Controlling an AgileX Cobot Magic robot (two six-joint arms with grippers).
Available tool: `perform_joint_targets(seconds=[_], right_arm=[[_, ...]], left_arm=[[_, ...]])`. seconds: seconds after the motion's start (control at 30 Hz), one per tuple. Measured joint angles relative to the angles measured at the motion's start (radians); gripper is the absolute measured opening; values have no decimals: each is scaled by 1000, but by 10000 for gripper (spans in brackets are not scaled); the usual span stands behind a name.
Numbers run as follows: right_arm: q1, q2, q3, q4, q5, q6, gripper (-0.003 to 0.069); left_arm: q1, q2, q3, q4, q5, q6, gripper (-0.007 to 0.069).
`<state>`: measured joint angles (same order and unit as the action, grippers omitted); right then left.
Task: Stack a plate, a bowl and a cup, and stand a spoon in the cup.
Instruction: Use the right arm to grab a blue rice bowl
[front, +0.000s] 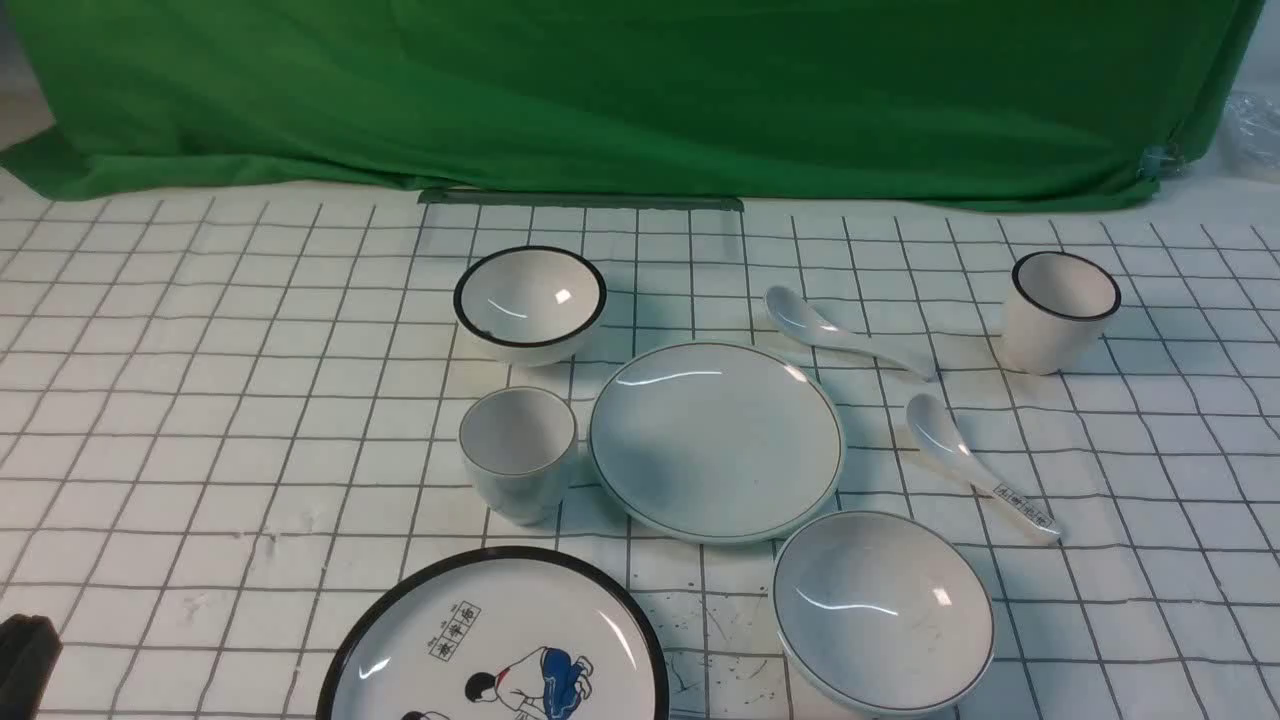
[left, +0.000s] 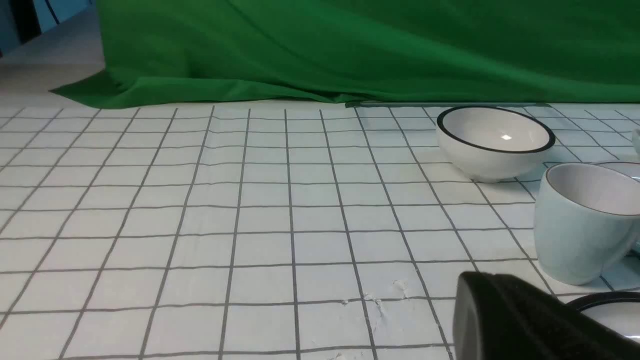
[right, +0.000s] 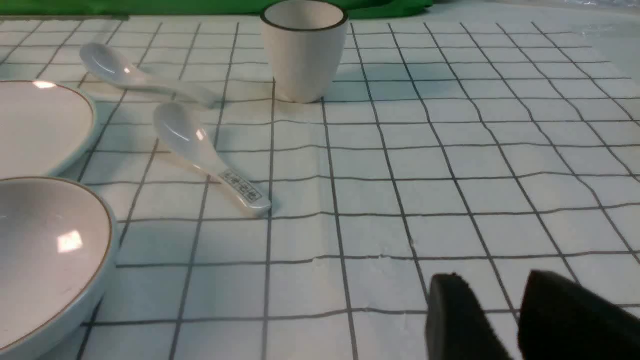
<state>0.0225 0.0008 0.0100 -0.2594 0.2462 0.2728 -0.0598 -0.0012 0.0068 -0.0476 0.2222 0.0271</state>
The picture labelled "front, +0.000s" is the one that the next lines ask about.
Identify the white spoon with label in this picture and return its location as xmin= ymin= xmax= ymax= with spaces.
xmin=905 ymin=393 xmax=1062 ymax=544

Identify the plain white ceramic spoon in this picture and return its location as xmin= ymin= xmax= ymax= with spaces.
xmin=763 ymin=284 xmax=937 ymax=382

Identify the white black-rimmed bowl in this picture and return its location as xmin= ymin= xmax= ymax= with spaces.
xmin=452 ymin=245 xmax=608 ymax=366

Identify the pale blue bowl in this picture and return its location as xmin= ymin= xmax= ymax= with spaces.
xmin=771 ymin=511 xmax=996 ymax=717

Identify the green backdrop cloth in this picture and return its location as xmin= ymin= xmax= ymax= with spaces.
xmin=3 ymin=1 xmax=1263 ymax=213

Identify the pale blue flat plate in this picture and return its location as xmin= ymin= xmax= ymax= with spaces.
xmin=588 ymin=341 xmax=846 ymax=544

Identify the white grid tablecloth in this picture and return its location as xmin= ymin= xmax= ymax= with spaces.
xmin=1 ymin=196 xmax=1279 ymax=719

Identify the black-rimmed illustrated plate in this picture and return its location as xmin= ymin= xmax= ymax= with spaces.
xmin=315 ymin=546 xmax=669 ymax=719

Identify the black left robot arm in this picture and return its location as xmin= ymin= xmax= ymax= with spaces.
xmin=1 ymin=614 xmax=63 ymax=719

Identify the metal clamp on cloth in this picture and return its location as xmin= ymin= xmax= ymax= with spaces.
xmin=1138 ymin=145 xmax=1187 ymax=181

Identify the clear plastic bag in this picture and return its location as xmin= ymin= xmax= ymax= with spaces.
xmin=1220 ymin=92 xmax=1279 ymax=184

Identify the pale blue cup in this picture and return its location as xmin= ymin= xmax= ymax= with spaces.
xmin=458 ymin=386 xmax=580 ymax=527

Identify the white black-rimmed cup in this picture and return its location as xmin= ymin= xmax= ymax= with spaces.
xmin=1000 ymin=250 xmax=1123 ymax=375

